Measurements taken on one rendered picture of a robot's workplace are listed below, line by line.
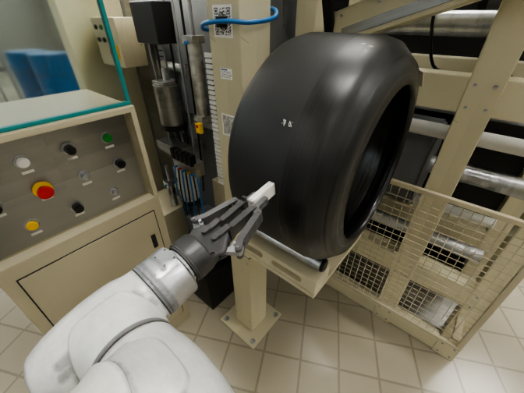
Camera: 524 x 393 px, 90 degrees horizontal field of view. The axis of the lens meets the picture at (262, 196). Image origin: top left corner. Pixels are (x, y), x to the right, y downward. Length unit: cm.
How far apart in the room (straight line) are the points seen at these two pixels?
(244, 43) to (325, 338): 152
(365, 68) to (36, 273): 110
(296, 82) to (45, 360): 56
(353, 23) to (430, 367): 166
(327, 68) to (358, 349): 151
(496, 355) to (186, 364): 192
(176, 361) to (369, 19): 101
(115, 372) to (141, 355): 3
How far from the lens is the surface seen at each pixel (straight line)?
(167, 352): 31
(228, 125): 92
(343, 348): 175
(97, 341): 38
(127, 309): 38
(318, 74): 57
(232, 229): 47
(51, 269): 116
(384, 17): 104
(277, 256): 90
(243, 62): 83
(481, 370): 200
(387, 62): 62
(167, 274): 41
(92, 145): 107
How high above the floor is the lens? 152
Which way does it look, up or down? 34 degrees down
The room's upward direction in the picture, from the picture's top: straight up
